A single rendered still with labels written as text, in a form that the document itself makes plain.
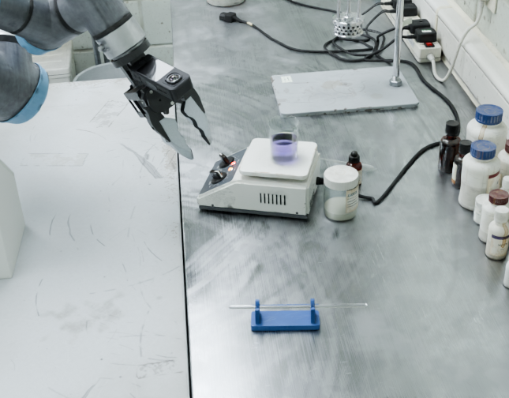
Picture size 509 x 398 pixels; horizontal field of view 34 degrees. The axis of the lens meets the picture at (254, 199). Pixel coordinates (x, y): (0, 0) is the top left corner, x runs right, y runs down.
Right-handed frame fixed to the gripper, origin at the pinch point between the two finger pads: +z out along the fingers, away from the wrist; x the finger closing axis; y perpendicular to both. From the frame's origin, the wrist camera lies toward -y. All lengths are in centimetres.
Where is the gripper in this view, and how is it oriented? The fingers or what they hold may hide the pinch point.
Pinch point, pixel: (199, 145)
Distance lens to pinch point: 146.2
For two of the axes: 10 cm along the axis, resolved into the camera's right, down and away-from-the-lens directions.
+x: -7.0, 6.3, -3.4
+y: -4.9, -0.8, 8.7
